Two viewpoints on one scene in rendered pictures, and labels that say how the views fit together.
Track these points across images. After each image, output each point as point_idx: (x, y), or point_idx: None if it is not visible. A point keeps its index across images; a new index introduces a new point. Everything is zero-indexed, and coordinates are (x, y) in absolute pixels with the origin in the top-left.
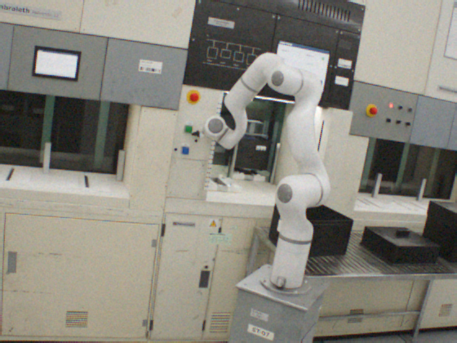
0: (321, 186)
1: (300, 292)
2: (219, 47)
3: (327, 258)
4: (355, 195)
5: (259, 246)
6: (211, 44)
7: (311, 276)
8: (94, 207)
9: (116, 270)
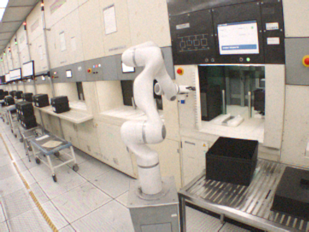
0: (143, 130)
1: (142, 197)
2: (185, 40)
3: (225, 185)
4: (305, 137)
5: None
6: (181, 40)
7: (180, 193)
8: None
9: (165, 161)
